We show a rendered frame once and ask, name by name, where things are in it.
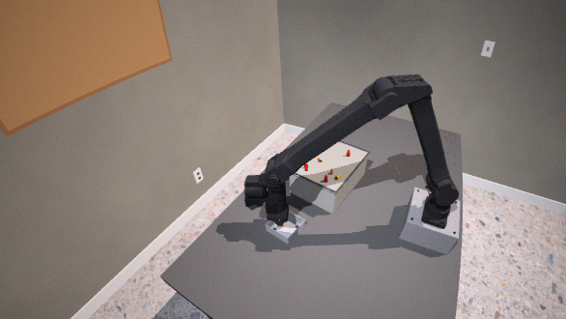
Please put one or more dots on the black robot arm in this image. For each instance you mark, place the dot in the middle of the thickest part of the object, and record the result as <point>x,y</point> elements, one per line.
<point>383,97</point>

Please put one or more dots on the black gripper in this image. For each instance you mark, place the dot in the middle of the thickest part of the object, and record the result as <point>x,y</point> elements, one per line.
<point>282,212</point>

